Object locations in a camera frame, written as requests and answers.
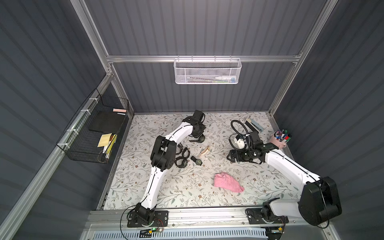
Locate pink cloth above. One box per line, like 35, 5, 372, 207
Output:
214, 173, 245, 193

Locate black strap wristwatch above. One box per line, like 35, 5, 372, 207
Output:
189, 134, 206, 143

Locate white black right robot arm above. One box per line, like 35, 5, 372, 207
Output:
227, 132, 343, 226

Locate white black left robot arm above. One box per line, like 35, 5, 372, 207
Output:
134, 110, 206, 225

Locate green dial watch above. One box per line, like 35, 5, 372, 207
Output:
191, 156, 203, 166

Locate black watch lower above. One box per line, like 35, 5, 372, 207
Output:
175, 148, 191, 169

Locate pink pen cup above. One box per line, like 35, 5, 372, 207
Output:
269, 135, 287, 150

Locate coloured markers bunch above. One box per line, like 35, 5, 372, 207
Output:
274, 129, 292, 143

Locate black notebook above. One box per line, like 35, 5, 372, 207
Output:
88, 112, 126, 134

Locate yellow sticky note pad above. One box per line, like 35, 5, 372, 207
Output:
98, 134, 114, 148

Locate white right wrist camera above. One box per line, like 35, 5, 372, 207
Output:
236, 138, 246, 150

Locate beige strap watch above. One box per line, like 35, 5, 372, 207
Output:
199, 146, 210, 157

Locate white wire basket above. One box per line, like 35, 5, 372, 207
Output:
174, 58, 242, 85

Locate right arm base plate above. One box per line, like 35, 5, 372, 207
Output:
245, 207, 289, 225

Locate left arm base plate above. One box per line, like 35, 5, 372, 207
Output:
127, 210, 169, 228

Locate black wire basket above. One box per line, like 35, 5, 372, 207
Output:
57, 90, 130, 164

